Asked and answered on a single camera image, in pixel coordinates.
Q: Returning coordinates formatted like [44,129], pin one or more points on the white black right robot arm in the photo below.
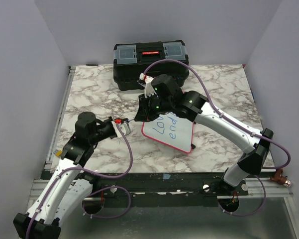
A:
[163,95]

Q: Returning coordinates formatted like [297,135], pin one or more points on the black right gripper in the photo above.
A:
[143,114]

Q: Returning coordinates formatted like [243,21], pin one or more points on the black mounting rail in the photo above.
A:
[151,190]

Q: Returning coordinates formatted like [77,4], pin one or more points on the yellow silver small part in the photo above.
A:
[57,153]

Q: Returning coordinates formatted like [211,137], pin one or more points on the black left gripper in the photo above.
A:
[110,121]

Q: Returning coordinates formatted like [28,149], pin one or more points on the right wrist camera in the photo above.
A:
[145,81]

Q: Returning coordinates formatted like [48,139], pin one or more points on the pink framed whiteboard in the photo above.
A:
[170,130]

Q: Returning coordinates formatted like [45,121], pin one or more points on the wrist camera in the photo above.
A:
[121,127]
[145,81]

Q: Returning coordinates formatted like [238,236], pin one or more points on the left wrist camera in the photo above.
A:
[121,127]

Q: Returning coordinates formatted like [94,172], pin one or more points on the aluminium frame rail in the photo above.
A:
[56,132]

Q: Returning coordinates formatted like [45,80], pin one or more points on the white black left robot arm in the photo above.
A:
[44,218]

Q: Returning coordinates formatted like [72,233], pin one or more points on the red brown cable connector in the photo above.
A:
[280,179]

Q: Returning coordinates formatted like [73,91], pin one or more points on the black plastic toolbox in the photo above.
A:
[130,60]

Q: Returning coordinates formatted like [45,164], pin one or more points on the blue tape piece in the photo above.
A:
[166,176]

